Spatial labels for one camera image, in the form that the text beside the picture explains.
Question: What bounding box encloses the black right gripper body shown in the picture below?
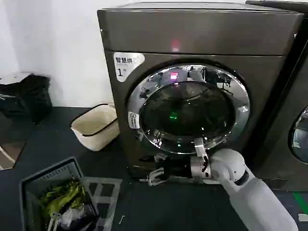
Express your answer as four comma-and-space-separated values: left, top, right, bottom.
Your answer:
163, 158, 193, 180

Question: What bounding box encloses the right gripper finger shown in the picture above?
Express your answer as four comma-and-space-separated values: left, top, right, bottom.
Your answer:
146, 167, 170, 187
154, 153, 170, 164

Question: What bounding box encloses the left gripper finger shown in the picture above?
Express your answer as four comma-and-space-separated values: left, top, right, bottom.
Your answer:
47, 212, 61, 231

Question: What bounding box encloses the grey white garment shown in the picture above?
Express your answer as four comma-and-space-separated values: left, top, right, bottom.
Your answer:
57, 204, 95, 231

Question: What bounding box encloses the yellow-green garment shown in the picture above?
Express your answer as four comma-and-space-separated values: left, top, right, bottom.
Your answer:
39, 180, 88, 218

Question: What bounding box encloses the grey plastic laundry basket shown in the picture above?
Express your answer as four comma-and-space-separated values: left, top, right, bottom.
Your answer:
19, 156, 100, 231

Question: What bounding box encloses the small white dryer label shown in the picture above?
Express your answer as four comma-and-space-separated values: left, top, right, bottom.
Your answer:
128, 111, 141, 130

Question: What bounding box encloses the round glass dryer door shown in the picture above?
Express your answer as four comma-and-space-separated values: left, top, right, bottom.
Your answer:
127, 64, 250, 155

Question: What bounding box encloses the cream laundry basket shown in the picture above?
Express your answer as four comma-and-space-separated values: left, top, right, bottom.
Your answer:
70, 103, 120, 152

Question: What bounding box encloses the brown board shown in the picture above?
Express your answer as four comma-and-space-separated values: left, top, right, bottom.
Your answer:
0, 138, 27, 170

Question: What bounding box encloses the large white dryer label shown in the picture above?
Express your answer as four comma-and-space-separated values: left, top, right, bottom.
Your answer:
113, 51, 146, 83

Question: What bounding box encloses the grey dryer with partial door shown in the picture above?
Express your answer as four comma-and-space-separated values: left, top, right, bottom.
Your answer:
245, 0, 308, 192

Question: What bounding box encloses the round door of partial dryer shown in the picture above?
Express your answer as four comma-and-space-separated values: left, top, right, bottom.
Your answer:
287, 105, 308, 166

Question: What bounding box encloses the green floor tape strip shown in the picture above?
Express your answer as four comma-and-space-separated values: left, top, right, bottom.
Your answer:
293, 192, 308, 213

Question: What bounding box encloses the grey front-load dryer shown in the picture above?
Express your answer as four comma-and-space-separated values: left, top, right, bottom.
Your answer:
97, 1, 306, 180

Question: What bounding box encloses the black cloth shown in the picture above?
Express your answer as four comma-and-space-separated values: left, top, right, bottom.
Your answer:
0, 74, 51, 100

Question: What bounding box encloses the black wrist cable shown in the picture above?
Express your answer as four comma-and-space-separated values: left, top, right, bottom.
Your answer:
201, 154, 211, 178

